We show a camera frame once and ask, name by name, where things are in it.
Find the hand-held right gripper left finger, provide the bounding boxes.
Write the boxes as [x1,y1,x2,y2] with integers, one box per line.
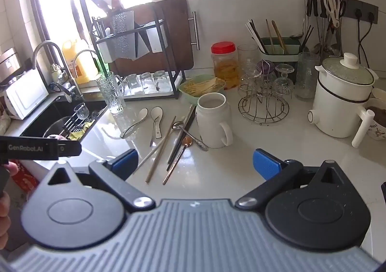
[38,148,156,213]

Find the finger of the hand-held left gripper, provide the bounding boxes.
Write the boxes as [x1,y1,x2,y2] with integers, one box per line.
[58,141,83,157]

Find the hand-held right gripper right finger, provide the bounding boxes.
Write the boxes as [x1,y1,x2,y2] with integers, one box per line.
[234,148,355,211]

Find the white chopstick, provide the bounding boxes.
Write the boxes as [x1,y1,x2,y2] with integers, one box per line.
[133,136,170,175]

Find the wooden chopstick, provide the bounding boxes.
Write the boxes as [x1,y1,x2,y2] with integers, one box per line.
[145,116,177,184]

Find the white ceramic spoon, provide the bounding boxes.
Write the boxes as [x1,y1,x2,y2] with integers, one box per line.
[120,108,148,139]
[150,106,164,148]

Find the silver metal spoon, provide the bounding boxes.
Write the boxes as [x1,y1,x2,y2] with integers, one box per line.
[172,121,209,152]

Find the copper metal spoon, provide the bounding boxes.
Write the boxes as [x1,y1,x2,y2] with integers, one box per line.
[162,136,194,185]

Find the white ceramic mug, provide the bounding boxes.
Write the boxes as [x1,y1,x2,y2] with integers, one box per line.
[195,92,234,149]

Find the black chopstick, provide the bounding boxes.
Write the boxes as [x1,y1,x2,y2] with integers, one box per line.
[166,105,194,164]
[167,106,196,172]

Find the row of hanging kitchen utensils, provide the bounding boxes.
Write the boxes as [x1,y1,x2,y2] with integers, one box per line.
[289,0,344,56]

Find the person's left hand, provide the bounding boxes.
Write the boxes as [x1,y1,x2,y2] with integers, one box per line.
[0,161,19,249]

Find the yellow dish cloth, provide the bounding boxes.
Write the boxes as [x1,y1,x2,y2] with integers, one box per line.
[68,122,95,140]

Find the red printed bag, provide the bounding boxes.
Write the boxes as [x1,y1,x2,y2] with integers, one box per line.
[11,160,40,192]

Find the black sink drain rack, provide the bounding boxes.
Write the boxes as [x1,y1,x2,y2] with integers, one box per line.
[59,109,101,137]

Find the black sink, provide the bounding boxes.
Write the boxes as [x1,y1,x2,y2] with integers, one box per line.
[20,100,108,142]

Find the small clear glass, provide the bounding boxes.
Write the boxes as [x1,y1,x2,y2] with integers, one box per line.
[74,103,90,120]

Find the white countertop appliance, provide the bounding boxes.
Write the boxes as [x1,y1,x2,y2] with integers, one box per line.
[4,69,49,121]

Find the tall steel faucet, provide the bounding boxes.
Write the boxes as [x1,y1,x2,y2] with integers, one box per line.
[32,41,84,101]

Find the textured glass mug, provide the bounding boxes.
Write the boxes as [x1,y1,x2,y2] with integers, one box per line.
[96,72,126,115]

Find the small white bottle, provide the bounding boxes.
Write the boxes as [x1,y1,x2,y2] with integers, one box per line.
[49,63,64,83]

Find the upturned clear glass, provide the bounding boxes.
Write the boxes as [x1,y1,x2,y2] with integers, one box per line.
[125,74,141,95]
[140,72,156,94]
[153,70,170,92]

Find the yellow oil bottle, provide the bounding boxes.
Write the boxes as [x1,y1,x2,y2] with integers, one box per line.
[62,39,99,85]

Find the cluster of clear glass cups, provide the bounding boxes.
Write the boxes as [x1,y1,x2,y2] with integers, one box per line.
[238,59,295,101]

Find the short steel faucet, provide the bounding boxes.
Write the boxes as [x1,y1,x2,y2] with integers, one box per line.
[73,49,101,80]

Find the green square bowl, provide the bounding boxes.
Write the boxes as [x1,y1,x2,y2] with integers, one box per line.
[178,75,227,106]

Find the white electric pot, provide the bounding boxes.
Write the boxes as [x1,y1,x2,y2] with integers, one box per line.
[308,53,378,148]

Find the tall textured glass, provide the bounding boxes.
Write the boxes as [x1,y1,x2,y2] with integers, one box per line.
[297,52,321,99]

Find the purple round object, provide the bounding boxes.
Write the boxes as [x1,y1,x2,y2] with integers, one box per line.
[256,60,276,75]

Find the dried noodles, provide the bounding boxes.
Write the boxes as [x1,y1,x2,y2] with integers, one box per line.
[183,77,222,95]

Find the red-lidded plastic jar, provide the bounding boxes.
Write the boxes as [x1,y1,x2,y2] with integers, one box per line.
[211,41,241,89]

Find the green utensil holder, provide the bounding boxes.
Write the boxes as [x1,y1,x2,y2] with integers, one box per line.
[260,37,304,63]

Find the black metal dish rack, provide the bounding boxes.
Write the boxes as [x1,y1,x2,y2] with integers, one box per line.
[91,6,187,100]

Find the floral ceramic bowl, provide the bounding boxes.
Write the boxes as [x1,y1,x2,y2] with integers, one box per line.
[363,88,386,141]

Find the steel kitchen knife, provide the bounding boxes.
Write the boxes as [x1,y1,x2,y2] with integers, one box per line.
[133,21,152,58]

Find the hammered steel cleaver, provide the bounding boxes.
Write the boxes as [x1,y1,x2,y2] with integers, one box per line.
[110,10,137,61]

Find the bunch of upright chopsticks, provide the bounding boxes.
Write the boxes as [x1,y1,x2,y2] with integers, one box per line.
[245,19,315,53]

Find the brown cutting board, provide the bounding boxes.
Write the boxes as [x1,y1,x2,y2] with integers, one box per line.
[99,0,200,77]

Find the wire cup rack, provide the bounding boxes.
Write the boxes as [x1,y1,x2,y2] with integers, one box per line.
[238,77,290,125]

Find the white-handled scissors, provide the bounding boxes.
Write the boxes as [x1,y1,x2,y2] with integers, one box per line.
[323,0,347,29]

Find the black power cord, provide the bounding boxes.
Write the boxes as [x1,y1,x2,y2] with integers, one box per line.
[355,8,367,64]
[360,11,376,58]

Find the black wall socket strip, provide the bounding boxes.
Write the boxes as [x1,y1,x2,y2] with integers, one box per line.
[340,0,379,24]

